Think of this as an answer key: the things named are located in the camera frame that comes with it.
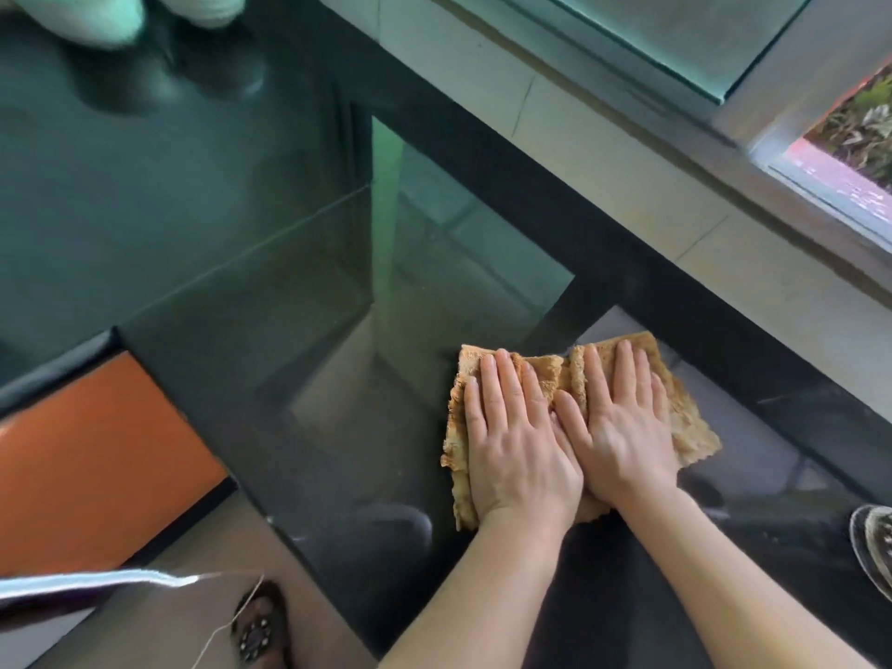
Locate person's right hand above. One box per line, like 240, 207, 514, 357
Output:
554, 339, 681, 513

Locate person's left hand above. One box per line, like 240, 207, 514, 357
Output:
463, 348, 585, 531

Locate tan fluffy cleaning cloth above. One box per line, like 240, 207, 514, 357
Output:
439, 331, 723, 532

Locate person's right forearm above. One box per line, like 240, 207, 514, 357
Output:
615, 486, 876, 669

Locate person's left forearm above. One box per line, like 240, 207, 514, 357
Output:
378, 512, 574, 669

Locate grey shoe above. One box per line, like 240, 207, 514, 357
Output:
849, 504, 892, 602

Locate dark patterned sandal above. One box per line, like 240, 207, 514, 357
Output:
232, 581, 292, 668

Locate green plants outside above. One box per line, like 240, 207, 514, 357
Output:
803, 62, 892, 196

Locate orange cabinet panel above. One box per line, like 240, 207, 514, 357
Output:
0, 351, 231, 580

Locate white round container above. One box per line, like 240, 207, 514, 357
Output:
0, 0, 147, 49
152, 0, 249, 30

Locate grey window frame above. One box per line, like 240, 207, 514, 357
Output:
446, 0, 892, 255

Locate thin white cord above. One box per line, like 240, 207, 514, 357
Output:
190, 572, 267, 669

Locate shiny silver strap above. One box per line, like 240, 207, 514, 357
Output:
0, 568, 204, 614

